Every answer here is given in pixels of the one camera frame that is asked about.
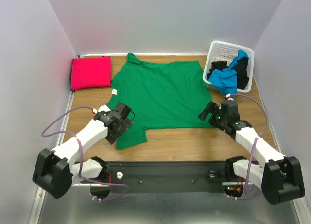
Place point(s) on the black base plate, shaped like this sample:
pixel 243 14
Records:
pixel 168 177

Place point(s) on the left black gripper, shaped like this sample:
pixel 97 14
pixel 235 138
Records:
pixel 125 126

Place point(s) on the green t shirt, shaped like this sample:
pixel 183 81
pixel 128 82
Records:
pixel 161 96

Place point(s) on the blue t shirt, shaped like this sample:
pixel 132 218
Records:
pixel 226 79

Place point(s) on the folded pink t shirt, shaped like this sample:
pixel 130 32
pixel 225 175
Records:
pixel 90 73

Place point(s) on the aluminium frame rail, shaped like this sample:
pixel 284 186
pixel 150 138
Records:
pixel 41 193

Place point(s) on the black t shirt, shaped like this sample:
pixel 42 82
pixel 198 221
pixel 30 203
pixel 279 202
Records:
pixel 241 68

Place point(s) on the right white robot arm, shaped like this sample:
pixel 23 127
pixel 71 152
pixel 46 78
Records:
pixel 278 177

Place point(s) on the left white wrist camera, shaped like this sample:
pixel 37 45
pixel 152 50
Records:
pixel 104 108

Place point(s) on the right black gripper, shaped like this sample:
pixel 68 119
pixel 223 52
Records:
pixel 212 116

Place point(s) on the white plastic laundry basket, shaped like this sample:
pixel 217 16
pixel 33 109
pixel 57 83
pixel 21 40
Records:
pixel 223 51

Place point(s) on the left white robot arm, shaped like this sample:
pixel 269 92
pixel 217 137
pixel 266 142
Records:
pixel 56 170

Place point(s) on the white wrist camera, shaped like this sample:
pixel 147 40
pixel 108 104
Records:
pixel 230 97
pixel 104 108

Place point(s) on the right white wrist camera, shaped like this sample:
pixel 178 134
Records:
pixel 230 97

